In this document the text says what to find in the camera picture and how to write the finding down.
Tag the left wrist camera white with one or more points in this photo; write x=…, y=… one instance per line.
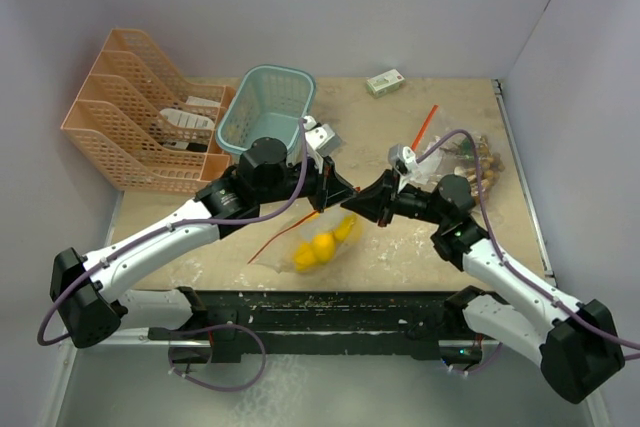
x=320, y=138

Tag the yellow fake fruit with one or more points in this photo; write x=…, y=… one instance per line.
x=304, y=258
x=324, y=246
x=346, y=229

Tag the clear bag of mushrooms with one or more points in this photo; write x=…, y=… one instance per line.
x=454, y=156

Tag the orange mesh file organizer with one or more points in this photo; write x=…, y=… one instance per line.
x=116, y=119

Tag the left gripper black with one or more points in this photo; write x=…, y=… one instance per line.
x=328, y=187

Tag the small green white box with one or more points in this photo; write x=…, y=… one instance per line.
x=384, y=83

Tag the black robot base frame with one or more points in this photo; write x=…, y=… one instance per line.
x=421, y=325

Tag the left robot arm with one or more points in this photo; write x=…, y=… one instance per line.
x=94, y=293

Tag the white papers in organizer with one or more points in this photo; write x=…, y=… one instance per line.
x=202, y=116

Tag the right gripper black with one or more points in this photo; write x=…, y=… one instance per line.
x=378, y=201

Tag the clear zip bag red seal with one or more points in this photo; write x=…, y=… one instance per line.
x=277, y=252

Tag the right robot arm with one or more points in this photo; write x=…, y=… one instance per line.
x=574, y=344

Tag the teal plastic basket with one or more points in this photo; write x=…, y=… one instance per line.
x=268, y=103

